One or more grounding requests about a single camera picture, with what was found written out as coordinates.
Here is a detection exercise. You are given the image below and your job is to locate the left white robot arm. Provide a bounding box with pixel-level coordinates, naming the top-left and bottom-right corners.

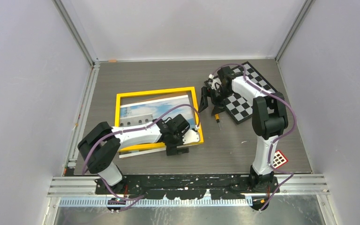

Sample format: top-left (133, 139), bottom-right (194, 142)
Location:
top-left (77, 114), bottom-right (190, 194)

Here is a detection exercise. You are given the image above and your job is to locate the white slotted cable duct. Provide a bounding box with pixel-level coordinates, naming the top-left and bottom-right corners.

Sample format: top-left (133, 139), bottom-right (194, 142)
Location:
top-left (58, 196), bottom-right (253, 207)

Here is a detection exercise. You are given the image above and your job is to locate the yellow picture frame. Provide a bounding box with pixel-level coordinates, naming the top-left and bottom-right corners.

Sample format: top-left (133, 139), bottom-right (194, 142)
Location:
top-left (114, 86), bottom-right (204, 153)

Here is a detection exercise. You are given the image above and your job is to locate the aluminium left side rail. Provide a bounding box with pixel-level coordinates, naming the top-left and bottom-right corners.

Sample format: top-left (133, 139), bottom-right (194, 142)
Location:
top-left (63, 62), bottom-right (101, 170)

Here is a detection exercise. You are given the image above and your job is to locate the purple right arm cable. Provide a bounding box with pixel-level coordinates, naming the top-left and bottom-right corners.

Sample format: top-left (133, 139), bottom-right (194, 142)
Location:
top-left (209, 63), bottom-right (297, 212)

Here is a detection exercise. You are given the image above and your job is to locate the black white chessboard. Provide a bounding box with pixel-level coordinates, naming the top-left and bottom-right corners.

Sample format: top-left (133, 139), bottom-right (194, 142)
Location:
top-left (204, 61), bottom-right (280, 125)

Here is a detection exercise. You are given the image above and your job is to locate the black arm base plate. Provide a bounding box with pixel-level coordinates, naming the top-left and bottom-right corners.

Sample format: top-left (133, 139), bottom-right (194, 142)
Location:
top-left (95, 173), bottom-right (279, 200)

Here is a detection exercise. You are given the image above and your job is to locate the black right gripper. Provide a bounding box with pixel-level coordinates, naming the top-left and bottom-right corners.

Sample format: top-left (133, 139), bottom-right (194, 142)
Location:
top-left (198, 86), bottom-right (234, 116)

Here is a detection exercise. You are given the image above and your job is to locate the orange handled screwdriver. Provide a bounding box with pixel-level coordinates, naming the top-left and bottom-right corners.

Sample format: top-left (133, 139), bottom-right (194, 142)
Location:
top-left (215, 114), bottom-right (222, 130)

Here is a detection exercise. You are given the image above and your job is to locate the red white grid block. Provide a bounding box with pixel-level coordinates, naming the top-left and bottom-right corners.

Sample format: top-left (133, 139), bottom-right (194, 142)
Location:
top-left (272, 150), bottom-right (289, 168)

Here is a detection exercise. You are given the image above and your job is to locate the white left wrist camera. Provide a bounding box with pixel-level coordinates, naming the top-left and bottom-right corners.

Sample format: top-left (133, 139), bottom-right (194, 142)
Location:
top-left (182, 125), bottom-right (204, 146)

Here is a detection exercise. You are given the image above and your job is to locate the aluminium front rail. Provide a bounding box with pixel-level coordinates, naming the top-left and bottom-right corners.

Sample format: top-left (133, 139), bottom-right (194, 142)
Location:
top-left (48, 174), bottom-right (330, 199)

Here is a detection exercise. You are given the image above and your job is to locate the building and sky photo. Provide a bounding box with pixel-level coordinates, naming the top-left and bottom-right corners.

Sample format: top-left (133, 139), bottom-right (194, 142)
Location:
top-left (119, 92), bottom-right (196, 158)

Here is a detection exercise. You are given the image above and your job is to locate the aluminium rail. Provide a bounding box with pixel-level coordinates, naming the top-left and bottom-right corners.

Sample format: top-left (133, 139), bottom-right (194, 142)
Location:
top-left (48, 174), bottom-right (330, 199)
top-left (63, 62), bottom-right (101, 170)

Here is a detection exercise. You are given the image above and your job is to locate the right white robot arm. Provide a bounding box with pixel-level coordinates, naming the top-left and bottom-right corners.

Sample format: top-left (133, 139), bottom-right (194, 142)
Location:
top-left (199, 64), bottom-right (289, 192)

